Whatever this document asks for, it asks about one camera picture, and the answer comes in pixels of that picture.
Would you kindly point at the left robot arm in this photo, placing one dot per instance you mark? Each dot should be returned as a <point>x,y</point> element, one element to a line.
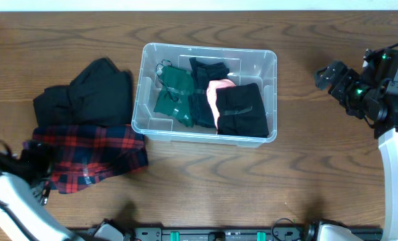
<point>24,191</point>

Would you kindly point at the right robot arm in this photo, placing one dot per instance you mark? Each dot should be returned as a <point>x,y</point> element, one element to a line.
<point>372,95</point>

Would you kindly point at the clear plastic storage bin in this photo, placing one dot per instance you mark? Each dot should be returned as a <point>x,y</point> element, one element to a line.
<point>246,66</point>

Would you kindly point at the black garment with tape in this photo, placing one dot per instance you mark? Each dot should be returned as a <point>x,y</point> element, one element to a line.
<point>241,112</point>

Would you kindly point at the large black folded garment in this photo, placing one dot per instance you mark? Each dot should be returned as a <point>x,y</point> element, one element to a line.
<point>100,95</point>

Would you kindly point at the dark green cloth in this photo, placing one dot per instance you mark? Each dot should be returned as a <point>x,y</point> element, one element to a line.
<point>177,86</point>

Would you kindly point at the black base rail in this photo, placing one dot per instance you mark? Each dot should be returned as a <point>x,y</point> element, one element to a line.
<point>281,230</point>

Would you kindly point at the pink printed shirt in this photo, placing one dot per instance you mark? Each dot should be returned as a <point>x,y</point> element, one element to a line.
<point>211,93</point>

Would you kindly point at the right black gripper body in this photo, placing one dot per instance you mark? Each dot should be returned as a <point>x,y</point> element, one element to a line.
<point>353,92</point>

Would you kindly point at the red navy plaid shirt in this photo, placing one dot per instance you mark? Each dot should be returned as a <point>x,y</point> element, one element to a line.
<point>87,154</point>

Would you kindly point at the dark navy garment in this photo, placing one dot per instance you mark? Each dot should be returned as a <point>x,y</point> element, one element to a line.
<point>202,75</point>

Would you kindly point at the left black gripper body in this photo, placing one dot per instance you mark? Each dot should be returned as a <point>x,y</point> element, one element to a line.
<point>33,161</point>

